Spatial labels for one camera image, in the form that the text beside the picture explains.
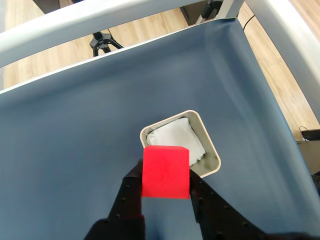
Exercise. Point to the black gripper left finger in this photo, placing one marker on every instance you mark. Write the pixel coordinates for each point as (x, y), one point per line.
(125, 205)

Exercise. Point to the black clamp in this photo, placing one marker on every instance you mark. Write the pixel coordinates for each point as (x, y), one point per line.
(211, 8)

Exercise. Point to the black tripod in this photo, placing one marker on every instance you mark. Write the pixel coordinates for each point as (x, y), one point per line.
(100, 42)

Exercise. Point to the white curved frame rail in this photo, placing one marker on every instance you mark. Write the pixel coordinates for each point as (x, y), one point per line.
(75, 25)

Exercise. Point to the white tissue paper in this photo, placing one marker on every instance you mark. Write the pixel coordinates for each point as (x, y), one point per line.
(175, 132)

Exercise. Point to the blue-grey table mat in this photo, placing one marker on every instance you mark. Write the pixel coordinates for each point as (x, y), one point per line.
(75, 150)

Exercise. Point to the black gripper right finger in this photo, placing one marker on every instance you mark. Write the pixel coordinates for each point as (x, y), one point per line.
(217, 217)

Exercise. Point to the red cube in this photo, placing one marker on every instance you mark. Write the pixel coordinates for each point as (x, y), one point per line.
(165, 172)

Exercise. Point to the dark furniture piece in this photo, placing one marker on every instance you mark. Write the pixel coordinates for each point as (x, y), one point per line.
(191, 16)
(47, 5)

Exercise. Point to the beige square metal box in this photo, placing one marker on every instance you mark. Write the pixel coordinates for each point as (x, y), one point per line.
(208, 152)

